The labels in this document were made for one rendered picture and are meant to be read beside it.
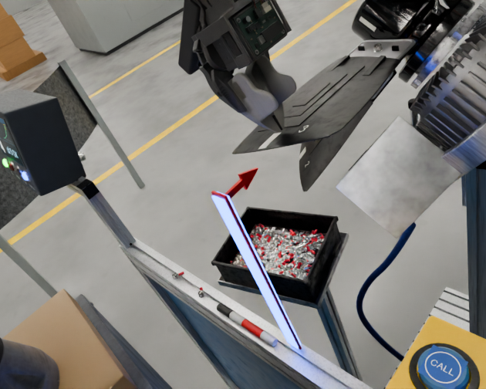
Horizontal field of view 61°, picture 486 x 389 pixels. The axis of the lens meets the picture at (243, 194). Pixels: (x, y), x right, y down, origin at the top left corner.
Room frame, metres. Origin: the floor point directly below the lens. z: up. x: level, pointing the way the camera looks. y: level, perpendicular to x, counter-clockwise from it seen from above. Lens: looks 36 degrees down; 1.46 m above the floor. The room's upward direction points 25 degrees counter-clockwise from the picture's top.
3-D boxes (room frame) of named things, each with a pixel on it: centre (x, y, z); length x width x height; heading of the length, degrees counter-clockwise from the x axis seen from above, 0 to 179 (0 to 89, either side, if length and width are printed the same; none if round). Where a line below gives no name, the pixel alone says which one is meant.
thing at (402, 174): (0.51, -0.25, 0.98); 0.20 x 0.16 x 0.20; 31
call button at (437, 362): (0.16, -0.09, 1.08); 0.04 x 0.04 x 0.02
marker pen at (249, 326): (0.46, 0.09, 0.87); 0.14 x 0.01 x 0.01; 32
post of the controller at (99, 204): (0.83, 0.31, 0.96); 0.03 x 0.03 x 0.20; 31
